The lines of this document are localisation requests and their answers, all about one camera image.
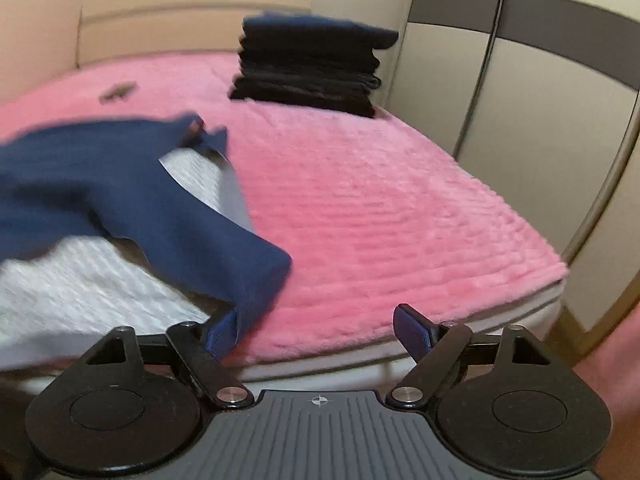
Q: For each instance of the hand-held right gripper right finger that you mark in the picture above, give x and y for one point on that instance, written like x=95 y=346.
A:
x=412 y=332

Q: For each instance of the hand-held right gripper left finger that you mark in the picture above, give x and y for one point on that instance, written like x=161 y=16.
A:
x=223 y=336

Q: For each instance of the navy blue grey-lined garment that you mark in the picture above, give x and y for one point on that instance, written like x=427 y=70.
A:
x=125 y=195

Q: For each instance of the stack of folded dark clothes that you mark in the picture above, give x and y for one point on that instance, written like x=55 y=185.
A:
x=312 y=62

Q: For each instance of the pink fluffy blanket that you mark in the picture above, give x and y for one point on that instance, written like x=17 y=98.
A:
x=380 y=200

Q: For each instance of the small black flat object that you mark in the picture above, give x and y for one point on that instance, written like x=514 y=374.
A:
x=118 y=92

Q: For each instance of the beige wardrobe with grey band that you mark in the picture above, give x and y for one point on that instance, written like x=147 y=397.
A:
x=525 y=70

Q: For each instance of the beige wooden headboard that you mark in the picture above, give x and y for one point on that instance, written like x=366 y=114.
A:
x=190 y=27

